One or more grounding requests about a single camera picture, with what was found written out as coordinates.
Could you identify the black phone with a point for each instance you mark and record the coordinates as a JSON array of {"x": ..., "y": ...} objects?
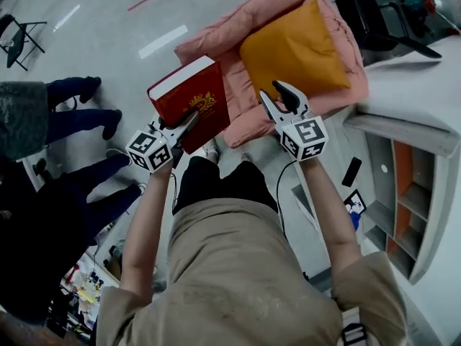
[{"x": 352, "y": 171}]

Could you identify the white orange shelf unit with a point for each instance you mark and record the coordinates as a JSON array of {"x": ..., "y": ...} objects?
[{"x": 378, "y": 186}]

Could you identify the black folding chair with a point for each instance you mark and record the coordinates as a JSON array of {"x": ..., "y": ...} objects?
[{"x": 14, "y": 45}]

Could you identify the person's black shorts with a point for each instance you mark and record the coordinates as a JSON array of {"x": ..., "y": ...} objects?
[{"x": 216, "y": 182}]

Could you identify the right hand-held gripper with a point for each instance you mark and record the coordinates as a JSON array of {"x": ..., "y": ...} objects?
[{"x": 304, "y": 135}]

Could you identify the blue cloth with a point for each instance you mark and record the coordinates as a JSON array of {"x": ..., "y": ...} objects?
[{"x": 355, "y": 222}]

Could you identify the person's left shoe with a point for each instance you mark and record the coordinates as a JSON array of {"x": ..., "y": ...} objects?
[{"x": 212, "y": 153}]

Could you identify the cluttered white table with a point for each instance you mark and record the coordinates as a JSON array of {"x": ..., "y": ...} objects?
[{"x": 90, "y": 290}]

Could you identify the person's right forearm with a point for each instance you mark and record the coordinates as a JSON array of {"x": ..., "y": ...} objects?
[{"x": 331, "y": 215}]

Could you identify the pink armchair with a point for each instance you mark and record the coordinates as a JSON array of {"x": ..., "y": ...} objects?
[{"x": 223, "y": 38}]

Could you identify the red book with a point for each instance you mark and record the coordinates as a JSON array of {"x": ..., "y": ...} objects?
[{"x": 201, "y": 85}]

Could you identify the printed marker card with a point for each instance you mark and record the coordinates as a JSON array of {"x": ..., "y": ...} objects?
[{"x": 354, "y": 201}]

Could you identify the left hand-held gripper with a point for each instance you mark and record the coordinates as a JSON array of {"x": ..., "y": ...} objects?
[{"x": 149, "y": 150}]

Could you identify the person's beige shirt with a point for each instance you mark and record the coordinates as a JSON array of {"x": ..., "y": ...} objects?
[{"x": 234, "y": 283}]

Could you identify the person's left forearm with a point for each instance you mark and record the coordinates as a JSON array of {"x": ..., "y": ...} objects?
[{"x": 144, "y": 222}]

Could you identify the black office chair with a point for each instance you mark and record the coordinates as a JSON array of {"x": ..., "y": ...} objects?
[{"x": 360, "y": 16}]

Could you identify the orange cushion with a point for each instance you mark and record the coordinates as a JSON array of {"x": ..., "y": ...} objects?
[{"x": 299, "y": 49}]

